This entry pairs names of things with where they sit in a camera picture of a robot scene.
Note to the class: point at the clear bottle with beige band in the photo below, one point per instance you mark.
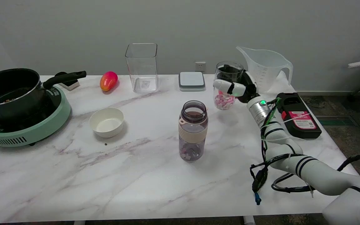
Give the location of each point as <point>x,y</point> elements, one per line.
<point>193,131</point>

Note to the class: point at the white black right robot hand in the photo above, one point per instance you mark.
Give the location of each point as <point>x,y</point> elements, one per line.
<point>250,87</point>

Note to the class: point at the floor vent grille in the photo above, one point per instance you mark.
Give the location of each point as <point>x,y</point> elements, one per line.
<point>334,120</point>

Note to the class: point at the pink white candy pieces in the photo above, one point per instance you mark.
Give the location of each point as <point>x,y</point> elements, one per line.
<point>224,101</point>

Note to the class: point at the green induction cooker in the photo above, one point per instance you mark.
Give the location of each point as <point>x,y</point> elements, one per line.
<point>42,128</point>

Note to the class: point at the white grey square lid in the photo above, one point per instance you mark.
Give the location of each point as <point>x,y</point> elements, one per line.
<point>192,80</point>

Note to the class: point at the white table leg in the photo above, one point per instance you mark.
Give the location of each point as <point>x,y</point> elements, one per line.
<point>79,222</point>
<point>248,220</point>

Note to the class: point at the black device with pink label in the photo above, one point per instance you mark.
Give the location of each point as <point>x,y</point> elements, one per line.
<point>302,125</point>

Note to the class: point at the large clear measuring jug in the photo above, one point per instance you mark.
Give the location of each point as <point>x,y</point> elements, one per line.
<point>266,68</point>

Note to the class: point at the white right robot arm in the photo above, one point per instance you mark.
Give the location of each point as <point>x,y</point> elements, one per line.
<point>317,175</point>

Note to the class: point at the white wall socket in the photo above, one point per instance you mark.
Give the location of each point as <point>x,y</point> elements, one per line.
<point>200,66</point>

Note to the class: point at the white black small device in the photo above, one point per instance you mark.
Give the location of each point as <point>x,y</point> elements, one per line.
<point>71,85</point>

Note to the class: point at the small clear measuring cup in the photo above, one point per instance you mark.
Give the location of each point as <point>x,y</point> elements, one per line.
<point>228,93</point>

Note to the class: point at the tall clear square container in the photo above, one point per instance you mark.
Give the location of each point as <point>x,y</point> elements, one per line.
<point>142,68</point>

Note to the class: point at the white bowl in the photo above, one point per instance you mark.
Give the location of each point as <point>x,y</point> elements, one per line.
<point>106,123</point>

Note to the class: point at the red yellow mango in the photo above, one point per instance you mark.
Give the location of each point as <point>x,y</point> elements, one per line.
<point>108,81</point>

